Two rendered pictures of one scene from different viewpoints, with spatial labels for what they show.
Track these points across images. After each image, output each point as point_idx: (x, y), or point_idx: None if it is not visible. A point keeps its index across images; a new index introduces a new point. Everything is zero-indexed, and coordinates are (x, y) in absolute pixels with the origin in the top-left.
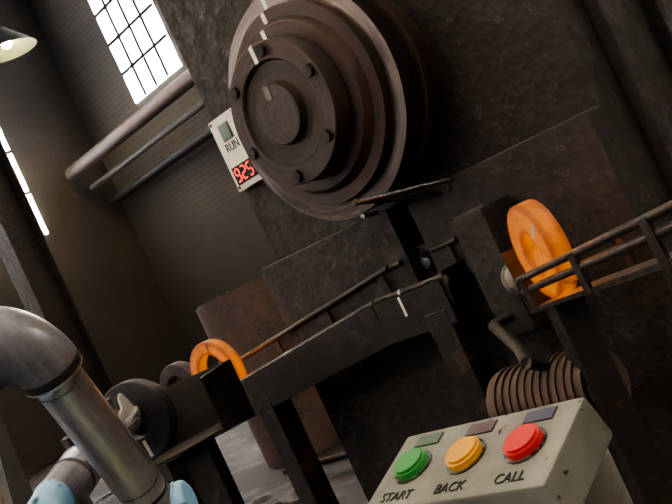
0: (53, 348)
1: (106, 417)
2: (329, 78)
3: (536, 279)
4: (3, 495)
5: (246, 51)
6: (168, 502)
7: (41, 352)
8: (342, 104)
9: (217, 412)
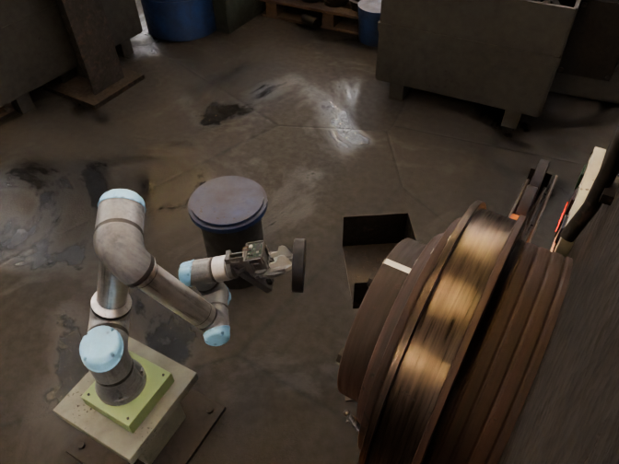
0: (116, 276)
1: (159, 301)
2: (344, 383)
3: None
4: (111, 281)
5: (387, 256)
6: (204, 331)
7: (110, 272)
8: (351, 398)
9: (355, 300)
